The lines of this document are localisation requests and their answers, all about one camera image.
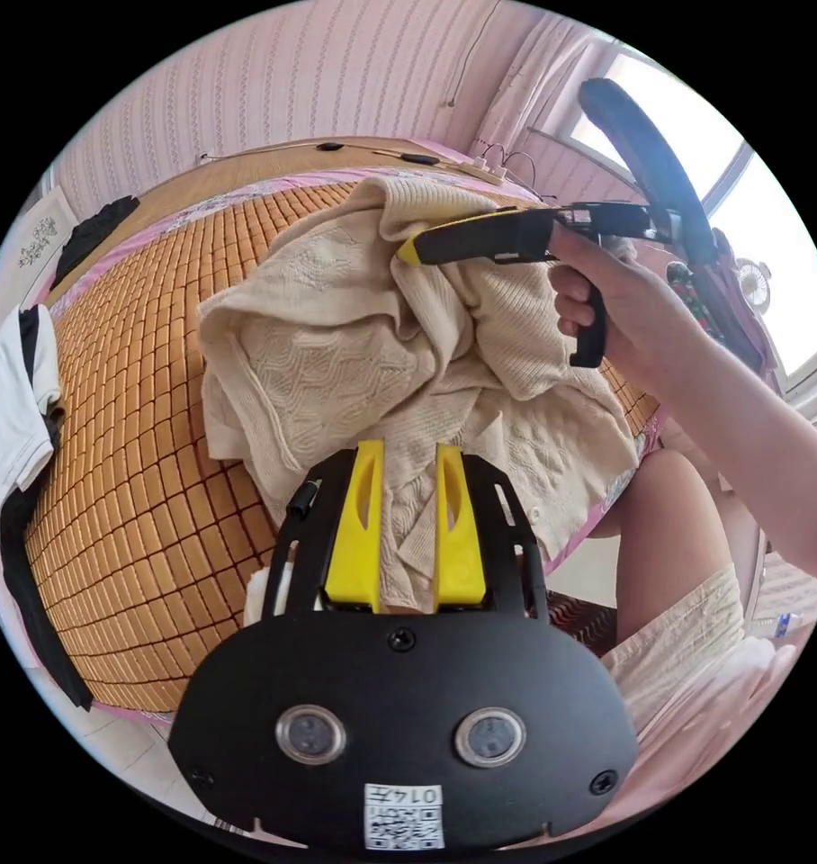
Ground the pink curtain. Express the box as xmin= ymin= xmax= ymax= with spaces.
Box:
xmin=477 ymin=13 xmax=614 ymax=203

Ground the beige knit sweater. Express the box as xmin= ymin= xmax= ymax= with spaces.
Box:
xmin=197 ymin=176 xmax=643 ymax=616

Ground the black garment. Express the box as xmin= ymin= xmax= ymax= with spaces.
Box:
xmin=49 ymin=195 xmax=141 ymax=293

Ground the person's body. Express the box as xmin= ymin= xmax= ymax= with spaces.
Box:
xmin=587 ymin=431 xmax=817 ymax=822

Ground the person's right hand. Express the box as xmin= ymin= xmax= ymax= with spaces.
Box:
xmin=548 ymin=225 xmax=714 ymax=390

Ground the window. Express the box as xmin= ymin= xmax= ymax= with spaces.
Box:
xmin=569 ymin=39 xmax=817 ymax=396

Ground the small white fan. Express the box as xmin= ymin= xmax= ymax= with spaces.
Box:
xmin=736 ymin=258 xmax=774 ymax=313

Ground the pile of clothes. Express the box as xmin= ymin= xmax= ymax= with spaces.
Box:
xmin=0 ymin=301 xmax=94 ymax=713

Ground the white power strip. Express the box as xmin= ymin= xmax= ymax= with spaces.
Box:
xmin=459 ymin=157 xmax=512 ymax=186

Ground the bed with woven mat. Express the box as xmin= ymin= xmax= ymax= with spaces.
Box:
xmin=22 ymin=138 xmax=668 ymax=718

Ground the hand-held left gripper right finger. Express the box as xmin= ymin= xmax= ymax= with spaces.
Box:
xmin=435 ymin=442 xmax=488 ymax=610

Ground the person's right forearm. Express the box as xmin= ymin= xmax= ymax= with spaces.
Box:
xmin=654 ymin=327 xmax=817 ymax=583

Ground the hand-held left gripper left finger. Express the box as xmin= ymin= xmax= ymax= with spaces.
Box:
xmin=323 ymin=439 xmax=387 ymax=615

